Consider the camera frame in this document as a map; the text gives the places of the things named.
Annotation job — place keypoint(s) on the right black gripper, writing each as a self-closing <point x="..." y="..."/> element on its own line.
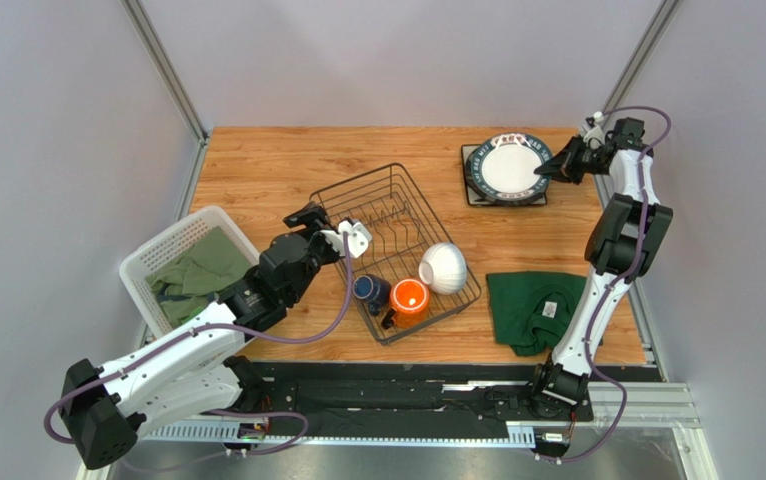
<point x="576" y="159"/>

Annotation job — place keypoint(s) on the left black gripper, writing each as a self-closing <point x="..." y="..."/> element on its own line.
<point x="313" y="217"/>

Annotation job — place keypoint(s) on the white green-rimmed round plate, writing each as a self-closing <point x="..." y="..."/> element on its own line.
<point x="502" y="168"/>

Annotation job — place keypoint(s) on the dark blue mug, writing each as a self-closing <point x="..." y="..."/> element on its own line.
<point x="373" y="291"/>

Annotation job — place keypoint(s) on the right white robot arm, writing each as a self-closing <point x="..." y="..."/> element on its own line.
<point x="620" y="249"/>

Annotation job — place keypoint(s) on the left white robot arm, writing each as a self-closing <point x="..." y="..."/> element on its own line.
<point x="105" y="410"/>

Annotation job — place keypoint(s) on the square floral plate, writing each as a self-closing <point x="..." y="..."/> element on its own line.
<point x="472" y="196"/>

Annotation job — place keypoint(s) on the orange mug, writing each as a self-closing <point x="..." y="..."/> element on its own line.
<point x="408" y="304"/>

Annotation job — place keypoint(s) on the white plastic basket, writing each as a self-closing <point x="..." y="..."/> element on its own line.
<point x="167" y="245"/>

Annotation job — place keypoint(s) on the white ribbed bowl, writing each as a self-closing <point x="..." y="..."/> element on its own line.
<point x="443" y="268"/>

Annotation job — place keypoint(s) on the dark green folded cloth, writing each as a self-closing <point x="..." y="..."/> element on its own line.
<point x="531" y="310"/>

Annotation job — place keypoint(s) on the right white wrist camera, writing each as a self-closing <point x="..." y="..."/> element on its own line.
<point x="592" y="133"/>

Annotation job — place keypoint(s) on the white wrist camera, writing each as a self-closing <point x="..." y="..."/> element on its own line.
<point x="354" y="239"/>
<point x="592" y="133"/>

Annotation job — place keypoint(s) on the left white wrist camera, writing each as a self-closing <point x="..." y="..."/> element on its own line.
<point x="354" y="239"/>

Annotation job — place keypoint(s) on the black wire dish rack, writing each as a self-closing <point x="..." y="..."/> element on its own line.
<point x="403" y="225"/>

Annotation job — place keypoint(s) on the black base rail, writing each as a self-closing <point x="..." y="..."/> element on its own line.
<point x="400" y="401"/>

